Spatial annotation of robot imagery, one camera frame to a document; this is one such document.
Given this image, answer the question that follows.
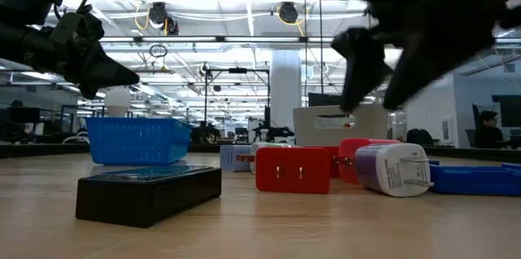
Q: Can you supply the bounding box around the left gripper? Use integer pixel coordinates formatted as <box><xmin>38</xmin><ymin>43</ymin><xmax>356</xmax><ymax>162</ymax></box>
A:
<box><xmin>22</xmin><ymin>11</ymin><xmax>140</xmax><ymax>100</ymax></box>

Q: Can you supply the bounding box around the red wall charger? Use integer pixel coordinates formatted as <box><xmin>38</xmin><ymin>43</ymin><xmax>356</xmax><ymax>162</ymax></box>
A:
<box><xmin>333</xmin><ymin>138</ymin><xmax>402</xmax><ymax>186</ymax></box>
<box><xmin>255</xmin><ymin>147</ymin><xmax>331</xmax><ymax>195</ymax></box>

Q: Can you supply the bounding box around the purple and white wall charger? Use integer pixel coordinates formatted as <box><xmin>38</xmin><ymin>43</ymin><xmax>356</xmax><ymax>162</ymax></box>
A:
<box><xmin>353</xmin><ymin>142</ymin><xmax>435</xmax><ymax>198</ymax></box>

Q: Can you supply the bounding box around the black digital timer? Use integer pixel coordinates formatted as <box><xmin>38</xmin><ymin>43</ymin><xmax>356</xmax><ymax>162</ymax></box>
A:
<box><xmin>75</xmin><ymin>165</ymin><xmax>223</xmax><ymax>229</ymax></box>

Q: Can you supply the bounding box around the light blue wall charger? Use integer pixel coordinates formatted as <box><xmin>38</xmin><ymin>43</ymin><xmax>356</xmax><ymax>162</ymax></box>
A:
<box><xmin>220</xmin><ymin>144</ymin><xmax>253</xmax><ymax>173</ymax></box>

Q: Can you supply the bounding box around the green and white wall charger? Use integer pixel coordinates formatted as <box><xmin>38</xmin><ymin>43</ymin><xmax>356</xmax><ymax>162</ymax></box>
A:
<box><xmin>237</xmin><ymin>141</ymin><xmax>292</xmax><ymax>174</ymax></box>

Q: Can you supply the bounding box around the white light bulb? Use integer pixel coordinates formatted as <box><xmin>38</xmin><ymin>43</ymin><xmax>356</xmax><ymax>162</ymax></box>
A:
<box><xmin>103</xmin><ymin>87</ymin><xmax>133</xmax><ymax>118</ymax></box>

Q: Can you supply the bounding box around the black backpack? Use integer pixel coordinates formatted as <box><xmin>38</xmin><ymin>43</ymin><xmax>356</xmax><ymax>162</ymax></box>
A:
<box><xmin>405</xmin><ymin>128</ymin><xmax>435</xmax><ymax>147</ymax></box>

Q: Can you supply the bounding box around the blue plastic basket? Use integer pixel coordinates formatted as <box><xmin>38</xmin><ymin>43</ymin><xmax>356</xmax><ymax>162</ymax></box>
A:
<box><xmin>85</xmin><ymin>116</ymin><xmax>193</xmax><ymax>166</ymax></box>

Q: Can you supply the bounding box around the black monitor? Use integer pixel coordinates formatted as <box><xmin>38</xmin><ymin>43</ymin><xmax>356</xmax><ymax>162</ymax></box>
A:
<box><xmin>308</xmin><ymin>92</ymin><xmax>344</xmax><ymax>108</ymax></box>

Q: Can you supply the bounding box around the grey plastic bin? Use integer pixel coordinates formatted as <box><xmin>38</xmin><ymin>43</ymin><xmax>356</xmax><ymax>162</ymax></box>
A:
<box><xmin>292</xmin><ymin>103</ymin><xmax>390</xmax><ymax>149</ymax></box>

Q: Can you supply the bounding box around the white building column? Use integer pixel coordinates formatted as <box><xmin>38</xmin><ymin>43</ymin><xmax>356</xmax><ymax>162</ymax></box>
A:
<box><xmin>270</xmin><ymin>49</ymin><xmax>303</xmax><ymax>138</ymax></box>

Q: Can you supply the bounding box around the person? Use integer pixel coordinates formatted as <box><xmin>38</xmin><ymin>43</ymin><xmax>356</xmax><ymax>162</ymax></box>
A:
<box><xmin>474</xmin><ymin>110</ymin><xmax>508</xmax><ymax>149</ymax></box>

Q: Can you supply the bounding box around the black background robot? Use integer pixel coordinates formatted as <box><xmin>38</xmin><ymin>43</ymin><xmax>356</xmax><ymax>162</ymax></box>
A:
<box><xmin>252</xmin><ymin>125</ymin><xmax>295</xmax><ymax>143</ymax></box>

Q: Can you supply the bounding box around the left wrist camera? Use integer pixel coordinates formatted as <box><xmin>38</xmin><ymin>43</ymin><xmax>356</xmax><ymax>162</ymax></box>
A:
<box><xmin>75</xmin><ymin>6</ymin><xmax>106</xmax><ymax>44</ymax></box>

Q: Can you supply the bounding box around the black ceiling cable reel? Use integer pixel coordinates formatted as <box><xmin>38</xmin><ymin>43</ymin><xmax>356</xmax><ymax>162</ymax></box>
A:
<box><xmin>276</xmin><ymin>1</ymin><xmax>300</xmax><ymax>24</ymax></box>
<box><xmin>147</xmin><ymin>1</ymin><xmax>180</xmax><ymax>36</ymax></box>

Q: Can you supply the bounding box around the black hanging cable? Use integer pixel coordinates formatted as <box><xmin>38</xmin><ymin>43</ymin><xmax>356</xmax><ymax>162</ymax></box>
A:
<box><xmin>302</xmin><ymin>0</ymin><xmax>309</xmax><ymax>108</ymax></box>
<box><xmin>317</xmin><ymin>0</ymin><xmax>325</xmax><ymax>95</ymax></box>

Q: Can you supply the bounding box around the dark wall screen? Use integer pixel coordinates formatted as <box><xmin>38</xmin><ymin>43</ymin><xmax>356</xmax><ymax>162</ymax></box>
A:
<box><xmin>491</xmin><ymin>94</ymin><xmax>521</xmax><ymax>129</ymax></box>

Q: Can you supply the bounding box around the black metal stand frame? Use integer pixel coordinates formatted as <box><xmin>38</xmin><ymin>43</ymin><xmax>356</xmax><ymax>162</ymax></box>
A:
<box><xmin>203</xmin><ymin>67</ymin><xmax>272</xmax><ymax>146</ymax></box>

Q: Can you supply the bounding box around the long ceiling light rail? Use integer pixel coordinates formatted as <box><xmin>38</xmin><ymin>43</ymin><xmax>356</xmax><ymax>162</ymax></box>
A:
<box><xmin>99</xmin><ymin>35</ymin><xmax>339</xmax><ymax>44</ymax></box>

